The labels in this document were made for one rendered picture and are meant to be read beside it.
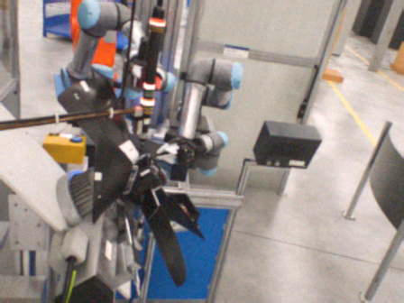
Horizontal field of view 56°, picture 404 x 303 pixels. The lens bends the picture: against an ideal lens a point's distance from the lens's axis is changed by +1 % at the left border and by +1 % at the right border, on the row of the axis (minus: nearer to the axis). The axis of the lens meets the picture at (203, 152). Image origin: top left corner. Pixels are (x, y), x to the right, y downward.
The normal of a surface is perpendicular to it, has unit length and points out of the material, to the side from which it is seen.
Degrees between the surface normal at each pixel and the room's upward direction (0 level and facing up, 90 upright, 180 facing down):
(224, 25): 90
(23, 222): 90
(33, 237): 90
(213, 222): 90
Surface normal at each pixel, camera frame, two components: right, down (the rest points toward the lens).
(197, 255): 0.16, 0.46
